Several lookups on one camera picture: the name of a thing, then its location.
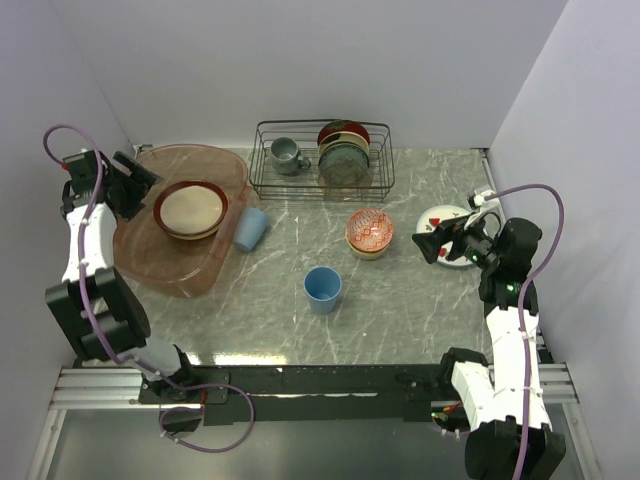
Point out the blue upright plastic cup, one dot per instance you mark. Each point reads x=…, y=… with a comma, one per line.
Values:
x=322, y=286

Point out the aluminium frame rail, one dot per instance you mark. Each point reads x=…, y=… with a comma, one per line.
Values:
x=104, y=389

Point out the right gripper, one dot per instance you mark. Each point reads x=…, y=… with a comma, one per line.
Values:
x=458, y=228

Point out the red floral plate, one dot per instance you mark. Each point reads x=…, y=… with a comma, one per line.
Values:
x=332, y=130

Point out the black wire dish rack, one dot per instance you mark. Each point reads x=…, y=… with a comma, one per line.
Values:
x=304, y=186

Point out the grey-green ceramic mug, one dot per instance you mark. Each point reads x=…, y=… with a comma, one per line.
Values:
x=286, y=158

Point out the blue bottom plate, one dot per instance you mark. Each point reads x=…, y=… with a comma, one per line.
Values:
x=430, y=219

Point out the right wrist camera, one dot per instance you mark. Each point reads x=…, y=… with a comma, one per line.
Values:
x=482, y=201

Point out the clear glass plate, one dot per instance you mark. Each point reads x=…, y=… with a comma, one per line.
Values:
x=343, y=179

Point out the red patterned bowl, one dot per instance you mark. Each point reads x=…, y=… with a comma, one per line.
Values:
x=370, y=229

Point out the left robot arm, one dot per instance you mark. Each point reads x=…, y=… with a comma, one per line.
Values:
x=93, y=305

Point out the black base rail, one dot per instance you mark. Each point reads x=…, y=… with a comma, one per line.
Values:
x=305, y=393

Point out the cream yellow plate in rack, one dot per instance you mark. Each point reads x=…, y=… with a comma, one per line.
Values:
x=344, y=137

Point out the red-rimmed cream plate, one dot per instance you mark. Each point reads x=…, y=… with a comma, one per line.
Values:
x=190, y=207

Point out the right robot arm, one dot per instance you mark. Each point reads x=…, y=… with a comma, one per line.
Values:
x=510, y=435

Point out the pink transparent plastic bin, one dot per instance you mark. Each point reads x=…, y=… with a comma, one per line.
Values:
x=144, y=252

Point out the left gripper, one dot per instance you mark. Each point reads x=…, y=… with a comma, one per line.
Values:
x=140, y=182

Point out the light blue cup lying down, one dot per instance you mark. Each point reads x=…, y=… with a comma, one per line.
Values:
x=250, y=228

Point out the cream white bear plate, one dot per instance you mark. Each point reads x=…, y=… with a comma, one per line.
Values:
x=192, y=236

